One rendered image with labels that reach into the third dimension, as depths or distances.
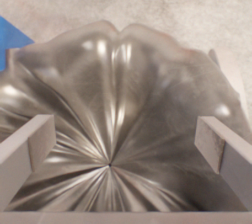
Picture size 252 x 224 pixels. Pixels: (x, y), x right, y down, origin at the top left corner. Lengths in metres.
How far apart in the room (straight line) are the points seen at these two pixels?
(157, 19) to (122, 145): 0.81
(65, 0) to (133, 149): 1.02
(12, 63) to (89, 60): 0.12
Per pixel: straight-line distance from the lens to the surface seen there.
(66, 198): 0.44
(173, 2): 1.15
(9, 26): 0.72
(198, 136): 0.17
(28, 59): 0.34
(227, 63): 0.51
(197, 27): 1.09
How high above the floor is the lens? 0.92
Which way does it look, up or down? 80 degrees down
